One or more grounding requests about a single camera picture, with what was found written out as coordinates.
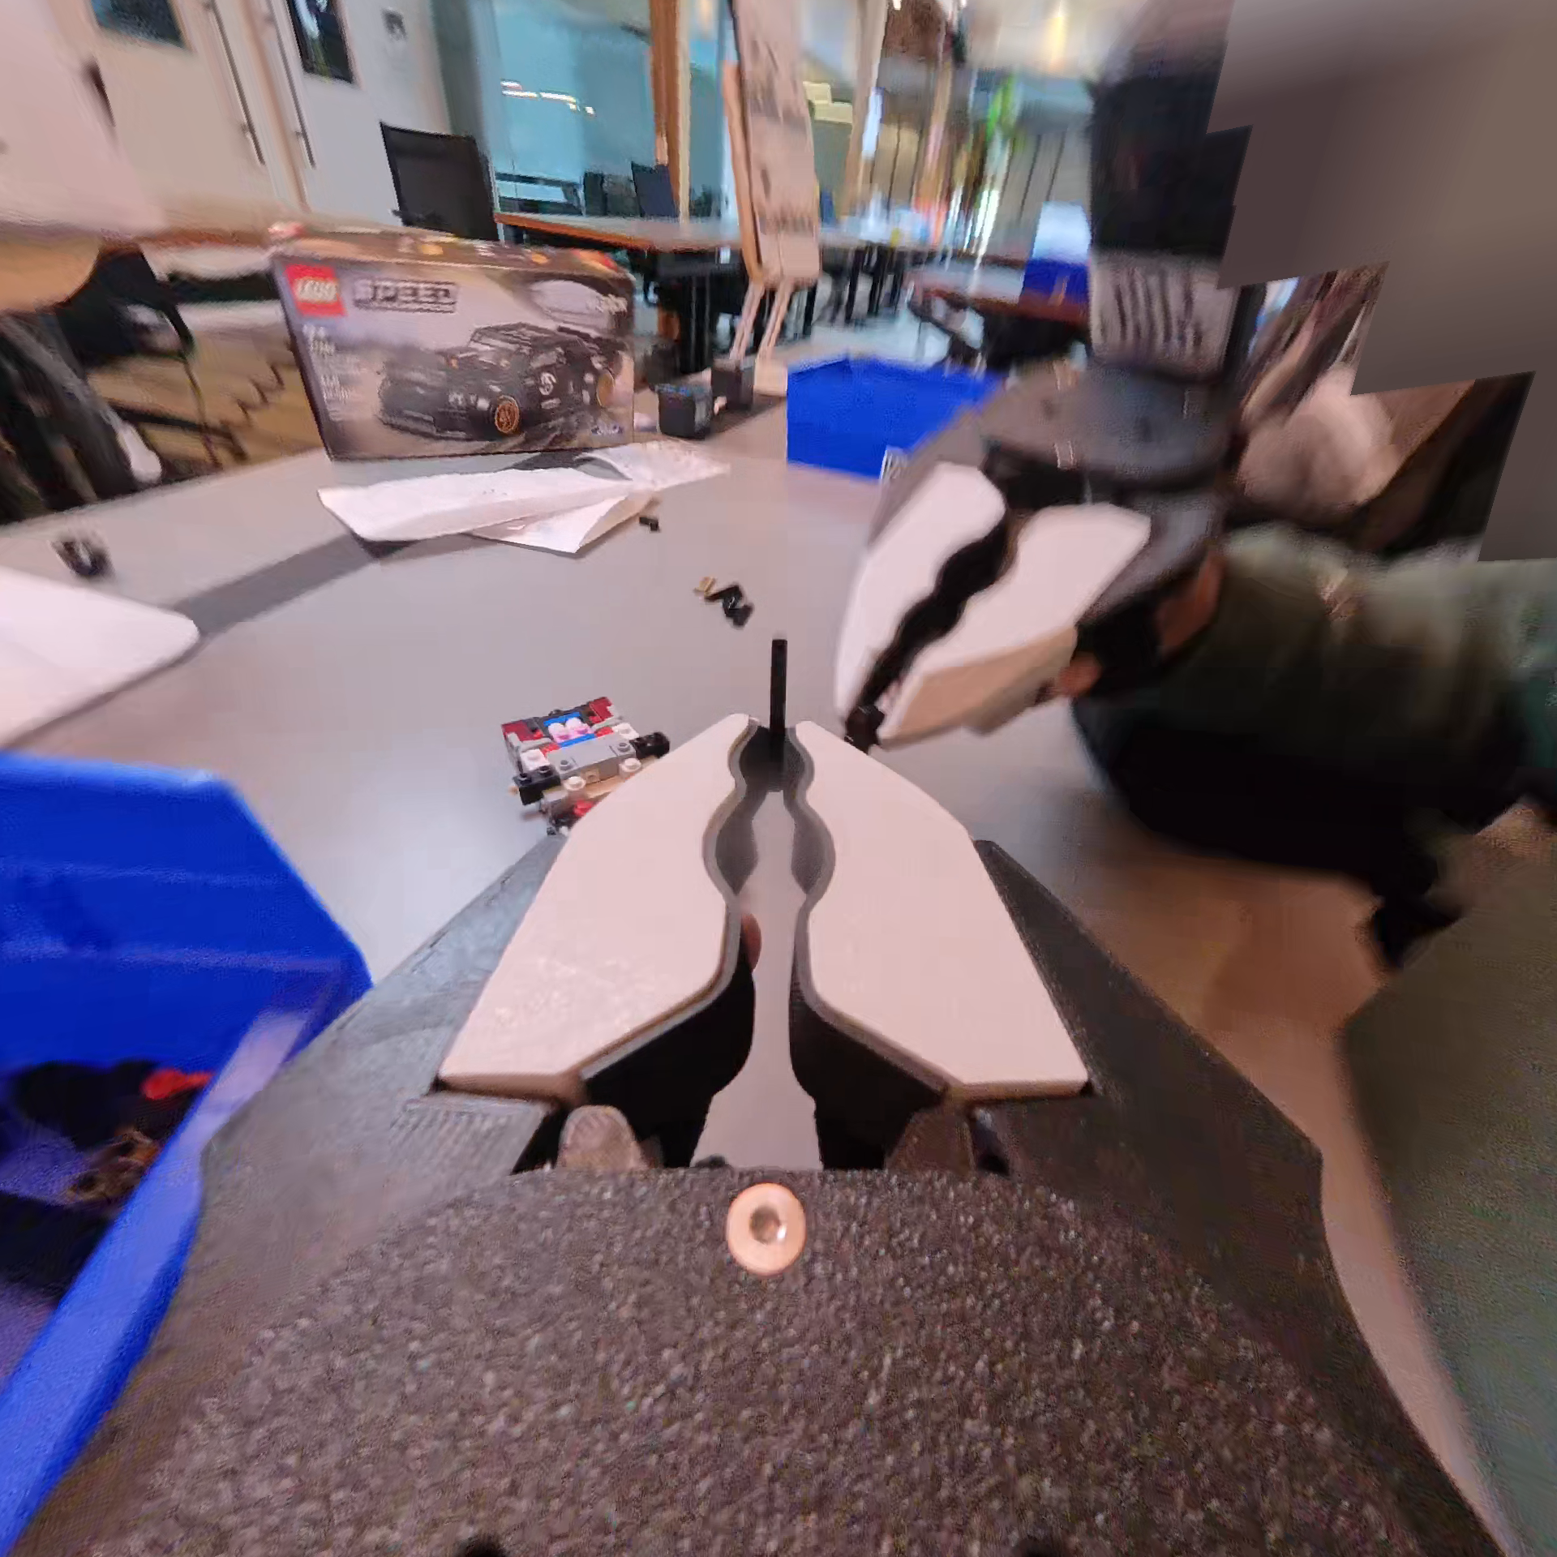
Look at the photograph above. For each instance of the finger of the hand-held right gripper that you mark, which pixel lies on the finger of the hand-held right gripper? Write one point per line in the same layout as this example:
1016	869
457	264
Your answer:
1035	609
901	561

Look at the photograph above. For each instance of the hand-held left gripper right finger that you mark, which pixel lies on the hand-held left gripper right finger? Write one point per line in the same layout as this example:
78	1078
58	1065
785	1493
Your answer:
950	963

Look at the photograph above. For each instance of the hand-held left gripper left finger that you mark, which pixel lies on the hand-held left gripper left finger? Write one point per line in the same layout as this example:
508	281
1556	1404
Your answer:
597	963

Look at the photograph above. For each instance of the thin black rod brick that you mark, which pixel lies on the thin black rod brick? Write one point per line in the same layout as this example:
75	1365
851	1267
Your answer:
779	694

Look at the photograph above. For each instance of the brick car model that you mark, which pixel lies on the brick car model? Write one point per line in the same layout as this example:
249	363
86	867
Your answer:
581	748

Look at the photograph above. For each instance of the large blue plastic bin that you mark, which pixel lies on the large blue plastic bin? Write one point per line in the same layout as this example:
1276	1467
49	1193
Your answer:
147	926

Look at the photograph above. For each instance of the person's right forearm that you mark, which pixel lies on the person's right forearm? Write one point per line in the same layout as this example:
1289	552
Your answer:
1315	659

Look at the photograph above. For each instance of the toy car set box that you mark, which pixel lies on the toy car set box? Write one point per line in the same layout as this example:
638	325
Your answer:
464	342

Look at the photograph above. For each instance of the small blue bin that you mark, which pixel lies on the small blue bin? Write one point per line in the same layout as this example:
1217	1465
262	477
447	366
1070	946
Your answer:
888	414
1059	244

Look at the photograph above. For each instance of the small black clip brick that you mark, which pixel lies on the small black clip brick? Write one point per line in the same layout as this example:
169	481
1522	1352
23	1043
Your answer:
731	605

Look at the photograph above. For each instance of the small black box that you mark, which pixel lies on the small black box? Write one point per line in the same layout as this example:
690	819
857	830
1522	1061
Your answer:
731	387
686	403

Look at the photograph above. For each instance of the white sticker sheet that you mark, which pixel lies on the white sticker sheet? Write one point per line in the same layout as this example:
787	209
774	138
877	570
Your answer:
659	464

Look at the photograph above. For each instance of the white numbered paper bag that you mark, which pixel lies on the white numbered paper bag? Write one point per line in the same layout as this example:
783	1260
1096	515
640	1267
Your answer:
488	505

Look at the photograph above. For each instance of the standing sign board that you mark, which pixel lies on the standing sign board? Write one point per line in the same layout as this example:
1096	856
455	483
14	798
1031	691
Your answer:
779	148

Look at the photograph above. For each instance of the long black brick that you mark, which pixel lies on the long black brick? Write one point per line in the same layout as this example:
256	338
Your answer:
99	1169

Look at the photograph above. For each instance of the person's torso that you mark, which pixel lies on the person's torso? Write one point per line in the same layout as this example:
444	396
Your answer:
1461	1169

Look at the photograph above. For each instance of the white book stand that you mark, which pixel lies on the white book stand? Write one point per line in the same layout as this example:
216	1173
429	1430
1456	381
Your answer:
75	646

